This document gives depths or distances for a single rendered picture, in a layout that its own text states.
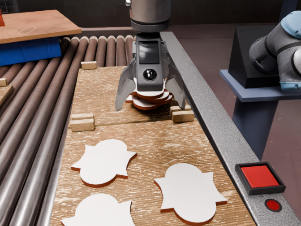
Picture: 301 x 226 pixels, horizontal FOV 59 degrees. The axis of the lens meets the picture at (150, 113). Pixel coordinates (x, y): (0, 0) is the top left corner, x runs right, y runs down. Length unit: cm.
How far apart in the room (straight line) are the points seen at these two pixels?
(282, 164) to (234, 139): 148
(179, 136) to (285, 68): 43
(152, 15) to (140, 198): 33
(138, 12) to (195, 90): 52
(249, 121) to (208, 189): 70
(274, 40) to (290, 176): 128
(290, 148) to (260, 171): 176
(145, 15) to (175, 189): 32
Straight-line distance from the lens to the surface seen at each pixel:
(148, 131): 69
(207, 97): 90
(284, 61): 96
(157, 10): 48
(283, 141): 243
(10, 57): 127
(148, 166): 59
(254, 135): 124
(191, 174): 56
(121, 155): 60
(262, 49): 108
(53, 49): 128
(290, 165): 221
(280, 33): 100
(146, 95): 71
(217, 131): 75
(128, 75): 53
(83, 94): 89
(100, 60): 121
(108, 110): 78
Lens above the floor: 134
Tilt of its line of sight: 32 degrees down
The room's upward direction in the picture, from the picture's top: straight up
